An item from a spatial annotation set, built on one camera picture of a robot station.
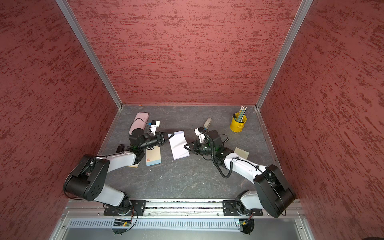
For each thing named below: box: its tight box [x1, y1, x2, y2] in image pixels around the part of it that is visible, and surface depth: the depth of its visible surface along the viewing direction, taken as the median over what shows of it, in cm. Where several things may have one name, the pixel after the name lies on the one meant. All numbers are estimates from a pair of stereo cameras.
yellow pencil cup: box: [230, 112, 247, 133], surface depth 102 cm
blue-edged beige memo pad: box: [145, 145, 162, 167], surface depth 91 cm
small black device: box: [115, 144, 125, 153], surface depth 94 cm
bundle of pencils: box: [234, 105, 248, 123], surface depth 100 cm
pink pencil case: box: [129, 112, 150, 135], surface depth 113 cm
